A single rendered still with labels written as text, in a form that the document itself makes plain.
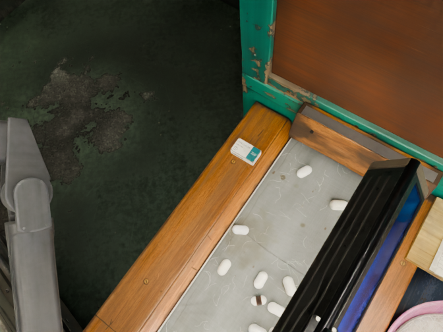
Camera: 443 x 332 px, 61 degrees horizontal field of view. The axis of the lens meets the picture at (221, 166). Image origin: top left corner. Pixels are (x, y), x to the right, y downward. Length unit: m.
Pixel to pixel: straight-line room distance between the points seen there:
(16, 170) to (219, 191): 0.43
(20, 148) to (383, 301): 0.67
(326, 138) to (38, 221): 0.55
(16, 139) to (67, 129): 1.41
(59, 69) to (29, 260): 1.69
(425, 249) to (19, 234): 0.71
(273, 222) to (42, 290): 0.47
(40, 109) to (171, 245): 1.42
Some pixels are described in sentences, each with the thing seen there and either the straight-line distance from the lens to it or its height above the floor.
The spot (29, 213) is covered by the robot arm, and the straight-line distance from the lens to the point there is 0.55.
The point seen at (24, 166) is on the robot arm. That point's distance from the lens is 0.56.
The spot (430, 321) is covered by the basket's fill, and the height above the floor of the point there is 0.73.
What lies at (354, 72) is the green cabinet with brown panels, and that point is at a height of 0.99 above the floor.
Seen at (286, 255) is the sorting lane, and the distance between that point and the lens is 0.82.
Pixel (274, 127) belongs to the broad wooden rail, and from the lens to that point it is 0.89.
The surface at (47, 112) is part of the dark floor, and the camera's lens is 2.07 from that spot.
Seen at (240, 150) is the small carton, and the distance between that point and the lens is 0.84.
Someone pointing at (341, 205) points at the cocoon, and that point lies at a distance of 0.84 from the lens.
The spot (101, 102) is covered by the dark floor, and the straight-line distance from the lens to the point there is 1.98.
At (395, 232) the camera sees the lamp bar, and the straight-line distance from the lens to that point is 0.51.
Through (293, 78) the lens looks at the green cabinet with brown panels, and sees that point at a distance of 0.81.
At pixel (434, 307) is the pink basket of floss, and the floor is 0.75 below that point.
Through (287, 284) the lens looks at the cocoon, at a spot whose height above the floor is 0.76.
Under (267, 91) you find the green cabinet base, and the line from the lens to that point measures 0.88.
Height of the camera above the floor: 1.55
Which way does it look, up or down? 66 degrees down
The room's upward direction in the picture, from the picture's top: 10 degrees counter-clockwise
